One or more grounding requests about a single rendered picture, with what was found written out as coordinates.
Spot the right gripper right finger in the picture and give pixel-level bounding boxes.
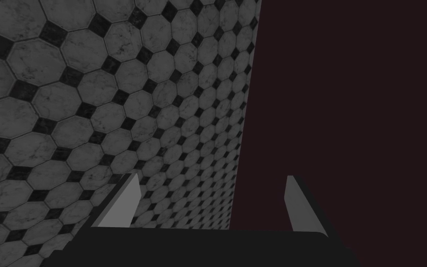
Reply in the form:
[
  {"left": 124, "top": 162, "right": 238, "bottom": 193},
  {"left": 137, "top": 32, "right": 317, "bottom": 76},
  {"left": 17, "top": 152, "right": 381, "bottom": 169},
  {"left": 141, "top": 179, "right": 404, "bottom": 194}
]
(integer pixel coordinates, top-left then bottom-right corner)
[{"left": 283, "top": 175, "right": 344, "bottom": 239}]

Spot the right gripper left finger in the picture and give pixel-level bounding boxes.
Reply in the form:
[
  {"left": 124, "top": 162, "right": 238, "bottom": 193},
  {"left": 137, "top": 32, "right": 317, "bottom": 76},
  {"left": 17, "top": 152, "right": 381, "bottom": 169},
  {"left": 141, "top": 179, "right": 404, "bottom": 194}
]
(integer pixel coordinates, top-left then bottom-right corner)
[{"left": 81, "top": 172, "right": 142, "bottom": 229}]

